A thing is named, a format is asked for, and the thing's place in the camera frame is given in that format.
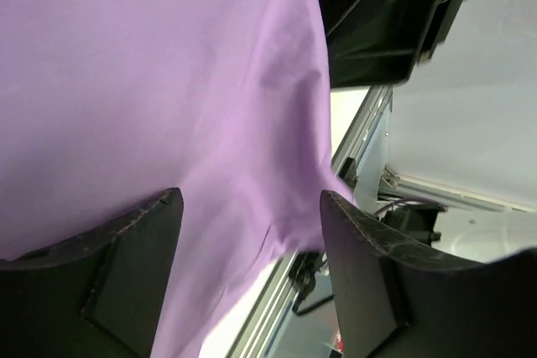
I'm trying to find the aluminium rail frame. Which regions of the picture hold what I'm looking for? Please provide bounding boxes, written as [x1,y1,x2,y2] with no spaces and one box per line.
[226,85,529,358]

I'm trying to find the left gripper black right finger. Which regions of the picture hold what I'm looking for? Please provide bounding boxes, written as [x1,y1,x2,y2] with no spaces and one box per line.
[320,190,536,357]

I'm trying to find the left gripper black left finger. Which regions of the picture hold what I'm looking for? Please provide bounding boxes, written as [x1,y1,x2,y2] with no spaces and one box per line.
[1,188,184,358]

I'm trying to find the purple trousers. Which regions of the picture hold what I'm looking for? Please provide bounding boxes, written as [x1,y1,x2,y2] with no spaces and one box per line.
[1,0,347,357]

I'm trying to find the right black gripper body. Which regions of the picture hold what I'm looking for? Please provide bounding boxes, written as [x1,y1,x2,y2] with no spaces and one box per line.
[319,0,443,89]

